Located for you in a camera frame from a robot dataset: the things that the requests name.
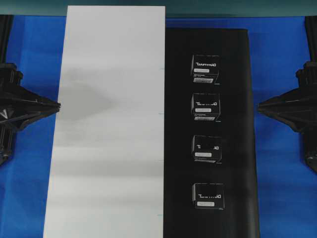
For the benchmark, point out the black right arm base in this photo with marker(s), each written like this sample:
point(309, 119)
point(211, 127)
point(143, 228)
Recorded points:
point(310, 149)

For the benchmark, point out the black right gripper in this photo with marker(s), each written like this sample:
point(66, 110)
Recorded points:
point(302, 100)

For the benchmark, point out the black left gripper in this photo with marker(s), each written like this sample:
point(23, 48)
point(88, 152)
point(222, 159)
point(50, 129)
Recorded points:
point(13, 113)

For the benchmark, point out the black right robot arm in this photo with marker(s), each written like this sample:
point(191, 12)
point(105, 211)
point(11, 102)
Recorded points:
point(311, 31)

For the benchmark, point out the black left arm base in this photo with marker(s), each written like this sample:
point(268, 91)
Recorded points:
point(7, 143)

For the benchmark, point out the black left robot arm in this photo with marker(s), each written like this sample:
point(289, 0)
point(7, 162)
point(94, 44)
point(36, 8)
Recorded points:
point(5, 28)

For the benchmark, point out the white base board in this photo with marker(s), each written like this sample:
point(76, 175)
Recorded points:
point(106, 177)

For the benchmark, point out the black box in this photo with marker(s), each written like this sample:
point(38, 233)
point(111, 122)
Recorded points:
point(207, 149)
point(205, 68)
point(208, 196)
point(205, 107)

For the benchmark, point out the black box bottom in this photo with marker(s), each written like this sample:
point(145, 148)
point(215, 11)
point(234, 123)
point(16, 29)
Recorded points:
point(208, 196)

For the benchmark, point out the black box top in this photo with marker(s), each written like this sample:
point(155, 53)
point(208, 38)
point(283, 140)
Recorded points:
point(205, 68)

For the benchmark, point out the black base board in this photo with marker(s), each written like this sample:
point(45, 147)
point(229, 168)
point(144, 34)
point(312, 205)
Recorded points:
point(237, 171)

